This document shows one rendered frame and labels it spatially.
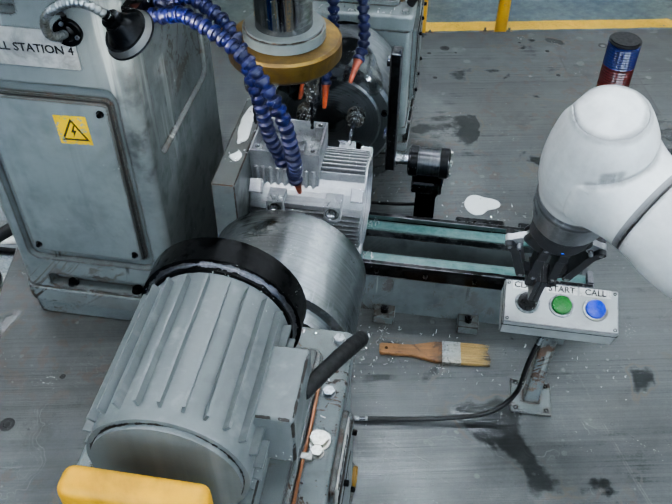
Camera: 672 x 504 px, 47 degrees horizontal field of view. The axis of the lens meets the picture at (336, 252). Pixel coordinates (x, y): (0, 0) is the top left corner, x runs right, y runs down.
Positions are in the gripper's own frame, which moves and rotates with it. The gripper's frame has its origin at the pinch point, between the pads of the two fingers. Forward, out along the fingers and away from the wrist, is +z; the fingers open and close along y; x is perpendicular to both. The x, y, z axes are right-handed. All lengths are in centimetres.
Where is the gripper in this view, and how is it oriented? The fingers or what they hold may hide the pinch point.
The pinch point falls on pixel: (537, 282)
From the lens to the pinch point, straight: 114.3
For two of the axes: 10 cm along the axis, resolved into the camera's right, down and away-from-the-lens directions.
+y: -9.9, -1.1, 1.1
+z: 0.6, 4.2, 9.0
